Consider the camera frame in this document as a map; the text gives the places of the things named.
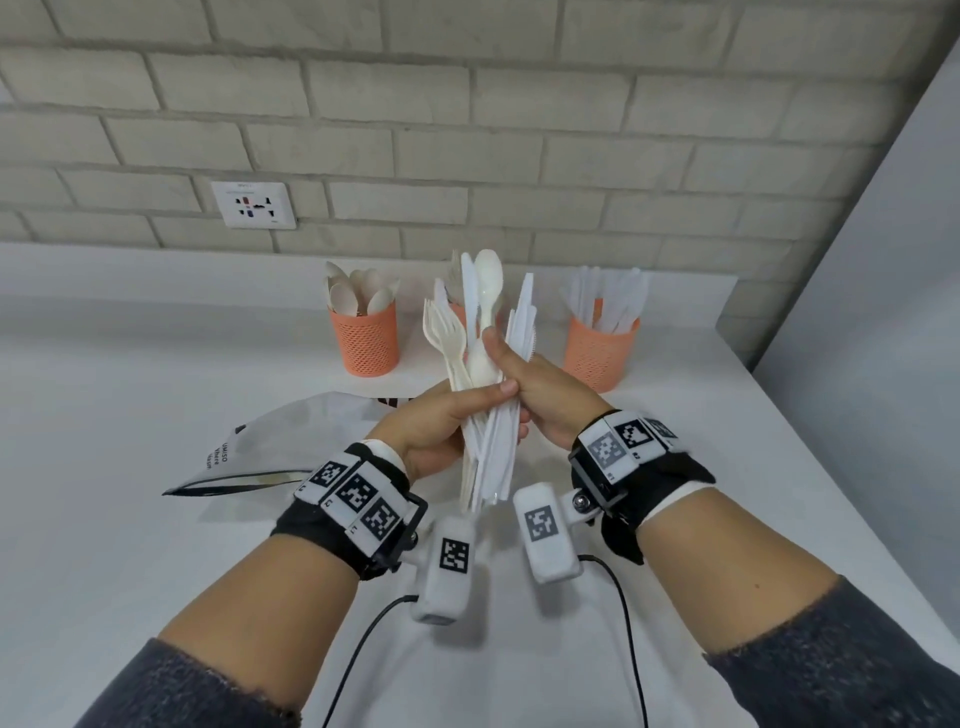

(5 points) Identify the person's left hand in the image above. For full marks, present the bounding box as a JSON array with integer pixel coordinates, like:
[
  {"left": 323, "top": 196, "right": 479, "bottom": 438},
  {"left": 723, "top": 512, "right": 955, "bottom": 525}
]
[{"left": 365, "top": 378, "right": 530, "bottom": 485}]

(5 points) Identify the person's right hand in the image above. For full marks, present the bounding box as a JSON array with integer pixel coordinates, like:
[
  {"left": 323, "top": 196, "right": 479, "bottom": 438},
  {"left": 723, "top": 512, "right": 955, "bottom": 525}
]
[{"left": 479, "top": 326, "right": 620, "bottom": 451}]

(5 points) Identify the orange mesh knife cup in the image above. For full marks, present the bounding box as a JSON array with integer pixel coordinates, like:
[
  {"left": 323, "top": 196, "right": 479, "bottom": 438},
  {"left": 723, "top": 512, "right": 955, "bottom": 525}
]
[{"left": 562, "top": 298, "right": 643, "bottom": 394}]

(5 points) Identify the white plastic spoon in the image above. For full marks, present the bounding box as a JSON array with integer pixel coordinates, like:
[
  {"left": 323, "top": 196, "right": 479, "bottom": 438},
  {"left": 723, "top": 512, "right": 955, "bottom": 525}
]
[
  {"left": 473, "top": 248, "right": 505, "bottom": 339},
  {"left": 466, "top": 337, "right": 502, "bottom": 388}
]

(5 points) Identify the white plastic knife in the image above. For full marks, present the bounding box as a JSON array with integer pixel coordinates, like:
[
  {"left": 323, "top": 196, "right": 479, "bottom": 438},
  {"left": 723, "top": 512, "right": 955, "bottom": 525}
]
[
  {"left": 479, "top": 272, "right": 538, "bottom": 511},
  {"left": 459, "top": 252, "right": 481, "bottom": 354}
]

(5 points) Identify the orange mesh spoon cup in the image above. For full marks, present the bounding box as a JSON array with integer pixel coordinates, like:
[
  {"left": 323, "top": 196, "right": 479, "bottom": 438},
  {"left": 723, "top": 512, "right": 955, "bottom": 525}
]
[{"left": 328, "top": 299, "right": 401, "bottom": 379}]

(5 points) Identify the grey zip pouch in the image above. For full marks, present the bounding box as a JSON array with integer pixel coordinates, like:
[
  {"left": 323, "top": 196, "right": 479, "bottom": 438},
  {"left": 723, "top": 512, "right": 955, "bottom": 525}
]
[{"left": 162, "top": 389, "right": 421, "bottom": 500}]

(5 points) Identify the bunch of white plastic spoons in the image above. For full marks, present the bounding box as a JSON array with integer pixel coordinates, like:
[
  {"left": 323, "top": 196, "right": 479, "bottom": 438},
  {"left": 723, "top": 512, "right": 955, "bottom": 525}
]
[{"left": 323, "top": 260, "right": 401, "bottom": 318}]

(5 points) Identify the person's right forearm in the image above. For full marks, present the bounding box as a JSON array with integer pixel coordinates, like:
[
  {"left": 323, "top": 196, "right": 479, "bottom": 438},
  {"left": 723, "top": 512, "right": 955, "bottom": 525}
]
[{"left": 635, "top": 487, "right": 960, "bottom": 728}]

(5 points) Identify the person's left forearm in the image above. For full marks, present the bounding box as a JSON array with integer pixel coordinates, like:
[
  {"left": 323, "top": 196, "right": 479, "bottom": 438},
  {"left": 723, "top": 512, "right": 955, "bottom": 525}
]
[{"left": 74, "top": 532, "right": 361, "bottom": 728}]

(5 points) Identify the black left wristband with markers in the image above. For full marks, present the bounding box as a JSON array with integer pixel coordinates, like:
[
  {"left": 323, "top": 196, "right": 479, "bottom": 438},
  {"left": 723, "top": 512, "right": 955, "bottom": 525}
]
[{"left": 271, "top": 440, "right": 429, "bottom": 583}]

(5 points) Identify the black wristband with markers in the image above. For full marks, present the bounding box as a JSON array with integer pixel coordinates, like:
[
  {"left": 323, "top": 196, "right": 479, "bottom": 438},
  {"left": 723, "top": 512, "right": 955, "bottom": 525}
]
[
  {"left": 568, "top": 408, "right": 718, "bottom": 565},
  {"left": 271, "top": 440, "right": 429, "bottom": 583}
]

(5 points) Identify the black right wristband with markers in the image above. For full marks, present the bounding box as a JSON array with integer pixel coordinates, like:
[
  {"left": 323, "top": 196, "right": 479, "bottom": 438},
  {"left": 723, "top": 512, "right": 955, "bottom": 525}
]
[{"left": 568, "top": 408, "right": 718, "bottom": 565}]

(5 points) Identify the grey cabinet panel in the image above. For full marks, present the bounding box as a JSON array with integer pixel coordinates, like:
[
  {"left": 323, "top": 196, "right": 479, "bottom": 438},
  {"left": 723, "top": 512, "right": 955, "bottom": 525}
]
[{"left": 752, "top": 37, "right": 960, "bottom": 639}]

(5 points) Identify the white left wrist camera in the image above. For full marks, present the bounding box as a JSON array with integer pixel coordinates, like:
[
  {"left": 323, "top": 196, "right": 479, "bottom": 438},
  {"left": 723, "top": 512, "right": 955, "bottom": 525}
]
[{"left": 410, "top": 513, "right": 478, "bottom": 626}]

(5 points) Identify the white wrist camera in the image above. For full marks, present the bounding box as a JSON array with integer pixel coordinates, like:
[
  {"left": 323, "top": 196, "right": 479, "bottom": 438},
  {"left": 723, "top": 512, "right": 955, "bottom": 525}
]
[
  {"left": 410, "top": 513, "right": 478, "bottom": 626},
  {"left": 513, "top": 482, "right": 601, "bottom": 586}
]

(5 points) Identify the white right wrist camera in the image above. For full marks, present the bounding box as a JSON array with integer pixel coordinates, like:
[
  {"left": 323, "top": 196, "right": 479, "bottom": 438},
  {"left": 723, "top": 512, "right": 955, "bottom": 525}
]
[{"left": 513, "top": 482, "right": 601, "bottom": 586}]

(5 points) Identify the black left camera cable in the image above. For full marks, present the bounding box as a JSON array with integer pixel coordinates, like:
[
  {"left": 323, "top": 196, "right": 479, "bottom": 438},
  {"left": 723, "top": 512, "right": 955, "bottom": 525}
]
[{"left": 322, "top": 594, "right": 420, "bottom": 728}]

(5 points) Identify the black camera cable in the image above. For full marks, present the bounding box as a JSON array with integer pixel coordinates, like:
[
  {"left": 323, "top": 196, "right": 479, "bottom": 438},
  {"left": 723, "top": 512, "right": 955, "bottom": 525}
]
[
  {"left": 577, "top": 554, "right": 650, "bottom": 728},
  {"left": 322, "top": 594, "right": 420, "bottom": 728}
]

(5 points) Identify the black right camera cable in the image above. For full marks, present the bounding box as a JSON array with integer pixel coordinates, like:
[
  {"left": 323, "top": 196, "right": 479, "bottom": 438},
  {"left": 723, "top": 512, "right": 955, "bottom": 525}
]
[{"left": 577, "top": 554, "right": 650, "bottom": 728}]

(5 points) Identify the white wall socket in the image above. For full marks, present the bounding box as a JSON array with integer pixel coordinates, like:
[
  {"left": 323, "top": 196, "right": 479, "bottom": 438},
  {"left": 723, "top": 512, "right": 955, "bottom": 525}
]
[{"left": 209, "top": 180, "right": 298, "bottom": 231}]

